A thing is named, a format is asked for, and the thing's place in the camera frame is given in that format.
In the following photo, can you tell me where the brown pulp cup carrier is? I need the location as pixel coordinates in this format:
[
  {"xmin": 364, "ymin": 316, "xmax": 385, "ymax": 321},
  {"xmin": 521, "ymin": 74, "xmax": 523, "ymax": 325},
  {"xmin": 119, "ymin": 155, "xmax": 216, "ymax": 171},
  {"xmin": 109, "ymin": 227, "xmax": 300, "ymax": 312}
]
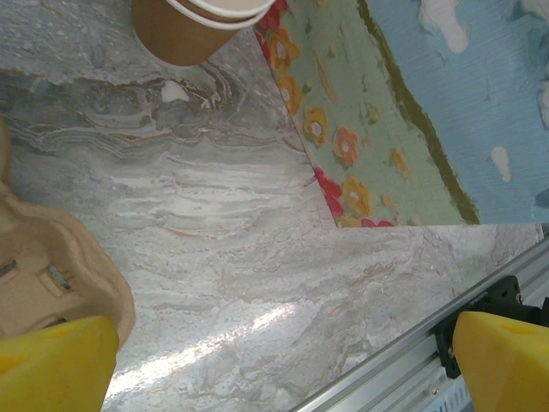
[{"xmin": 0, "ymin": 115, "xmax": 137, "ymax": 344}]

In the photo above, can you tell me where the painted paper gift bag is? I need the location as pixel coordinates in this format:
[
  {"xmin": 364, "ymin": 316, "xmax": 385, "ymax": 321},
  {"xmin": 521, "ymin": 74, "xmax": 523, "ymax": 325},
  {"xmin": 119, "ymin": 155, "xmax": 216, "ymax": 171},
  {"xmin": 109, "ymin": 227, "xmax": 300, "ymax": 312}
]
[{"xmin": 252, "ymin": 0, "xmax": 549, "ymax": 228}]

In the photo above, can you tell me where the white slotted cable duct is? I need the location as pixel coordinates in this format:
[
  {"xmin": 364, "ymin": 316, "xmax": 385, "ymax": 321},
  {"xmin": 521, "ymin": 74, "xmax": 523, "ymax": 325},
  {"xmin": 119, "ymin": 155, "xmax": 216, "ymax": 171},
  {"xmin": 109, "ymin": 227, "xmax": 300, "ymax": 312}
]
[{"xmin": 422, "ymin": 373, "xmax": 477, "ymax": 412}]

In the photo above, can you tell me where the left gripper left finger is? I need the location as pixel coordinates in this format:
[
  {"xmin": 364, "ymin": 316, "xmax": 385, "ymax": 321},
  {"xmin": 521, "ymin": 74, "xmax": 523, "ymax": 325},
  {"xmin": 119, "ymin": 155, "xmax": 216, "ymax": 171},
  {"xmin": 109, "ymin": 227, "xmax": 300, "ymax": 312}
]
[{"xmin": 0, "ymin": 316, "xmax": 121, "ymax": 412}]

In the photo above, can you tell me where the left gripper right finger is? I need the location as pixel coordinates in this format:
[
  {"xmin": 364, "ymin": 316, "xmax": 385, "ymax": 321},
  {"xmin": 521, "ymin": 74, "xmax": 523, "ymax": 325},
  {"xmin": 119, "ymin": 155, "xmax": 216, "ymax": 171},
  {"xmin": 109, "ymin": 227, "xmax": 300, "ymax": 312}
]
[{"xmin": 453, "ymin": 311, "xmax": 549, "ymax": 412}]

